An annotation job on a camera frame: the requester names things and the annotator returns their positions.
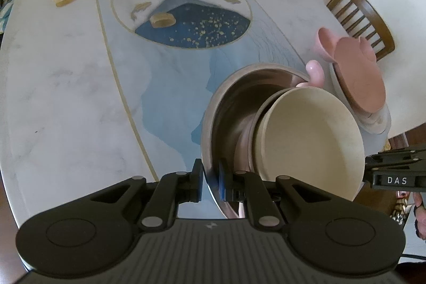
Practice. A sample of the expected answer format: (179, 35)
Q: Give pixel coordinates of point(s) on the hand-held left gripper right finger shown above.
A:
(223, 182)

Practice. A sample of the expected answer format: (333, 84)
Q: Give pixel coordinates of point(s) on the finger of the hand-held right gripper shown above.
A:
(396, 160)

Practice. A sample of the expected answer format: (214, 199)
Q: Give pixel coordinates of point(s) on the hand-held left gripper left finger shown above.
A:
(198, 181)

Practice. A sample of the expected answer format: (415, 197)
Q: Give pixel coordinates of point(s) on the large white plate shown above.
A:
(376, 127)

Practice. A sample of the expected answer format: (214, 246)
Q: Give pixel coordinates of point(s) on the large stainless steel bowl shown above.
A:
(233, 97)

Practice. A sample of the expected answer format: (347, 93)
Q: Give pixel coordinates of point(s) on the pink mouse-shaped plate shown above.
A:
(359, 81)

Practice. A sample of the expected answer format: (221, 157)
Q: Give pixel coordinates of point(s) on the cream bowl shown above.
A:
(309, 144)

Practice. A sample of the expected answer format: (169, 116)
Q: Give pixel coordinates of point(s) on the pink pot with steel liner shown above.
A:
(314, 72)

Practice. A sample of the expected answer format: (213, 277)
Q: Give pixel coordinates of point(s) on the person's right hand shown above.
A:
(421, 224)

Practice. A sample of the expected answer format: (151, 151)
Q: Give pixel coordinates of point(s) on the brown wooden chair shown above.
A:
(362, 17)

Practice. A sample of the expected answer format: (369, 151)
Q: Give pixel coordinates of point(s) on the teal patterned cloth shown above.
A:
(7, 11)

